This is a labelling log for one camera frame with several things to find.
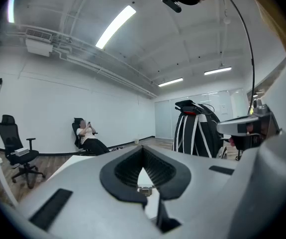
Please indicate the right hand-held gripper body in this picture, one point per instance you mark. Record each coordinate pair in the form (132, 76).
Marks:
(269, 123)

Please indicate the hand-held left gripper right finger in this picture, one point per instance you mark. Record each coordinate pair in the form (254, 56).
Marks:
(202, 183)

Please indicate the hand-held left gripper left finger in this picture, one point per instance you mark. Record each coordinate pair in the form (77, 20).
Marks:
(83, 195)

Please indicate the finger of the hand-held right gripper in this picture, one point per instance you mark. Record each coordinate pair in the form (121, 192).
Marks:
(228, 127)

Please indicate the person's right forearm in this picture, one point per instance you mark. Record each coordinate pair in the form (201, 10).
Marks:
(284, 91)

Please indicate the black and white backpack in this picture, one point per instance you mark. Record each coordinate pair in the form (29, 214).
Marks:
(195, 133)

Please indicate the long ceiling light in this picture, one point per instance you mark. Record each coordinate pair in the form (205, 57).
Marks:
(11, 7)
(170, 82)
(115, 26)
(217, 70)

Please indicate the black reclining office chair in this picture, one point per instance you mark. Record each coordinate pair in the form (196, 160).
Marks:
(75, 128)

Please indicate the white box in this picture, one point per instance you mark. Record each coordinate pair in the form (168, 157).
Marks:
(22, 152)

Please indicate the small waste bin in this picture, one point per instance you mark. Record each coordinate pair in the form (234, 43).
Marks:
(136, 141)

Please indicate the white round ceiling fixture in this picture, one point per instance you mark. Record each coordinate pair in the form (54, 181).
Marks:
(227, 20)

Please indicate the person's mustard shirt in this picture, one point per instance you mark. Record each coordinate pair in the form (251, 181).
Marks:
(274, 16)

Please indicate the white ceiling pipes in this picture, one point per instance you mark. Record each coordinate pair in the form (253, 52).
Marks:
(103, 71)

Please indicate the white air conditioner unit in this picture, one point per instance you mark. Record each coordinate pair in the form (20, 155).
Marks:
(38, 46)

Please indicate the black head camera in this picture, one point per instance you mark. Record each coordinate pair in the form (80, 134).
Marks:
(172, 4)

